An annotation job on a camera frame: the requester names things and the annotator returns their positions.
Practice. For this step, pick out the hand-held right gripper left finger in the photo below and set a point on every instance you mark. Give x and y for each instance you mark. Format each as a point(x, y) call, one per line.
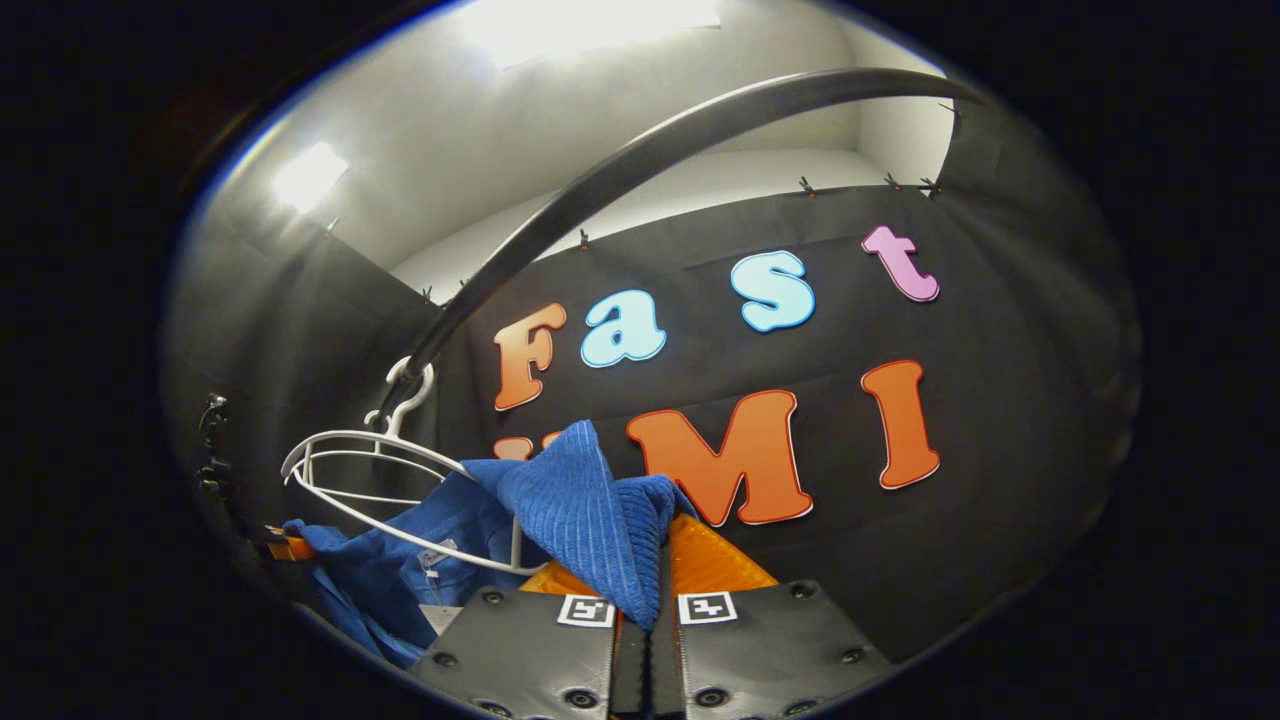
point(630, 670)

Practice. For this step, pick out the black clothes rack rail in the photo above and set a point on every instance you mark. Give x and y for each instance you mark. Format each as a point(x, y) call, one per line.
point(640, 155)

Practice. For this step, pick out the row of small black clips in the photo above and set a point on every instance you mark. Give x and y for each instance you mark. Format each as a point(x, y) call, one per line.
point(805, 186)

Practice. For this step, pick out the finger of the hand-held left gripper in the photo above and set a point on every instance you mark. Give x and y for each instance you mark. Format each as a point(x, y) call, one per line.
point(290, 547)

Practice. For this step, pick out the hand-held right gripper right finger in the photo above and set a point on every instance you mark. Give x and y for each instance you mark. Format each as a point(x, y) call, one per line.
point(667, 670)

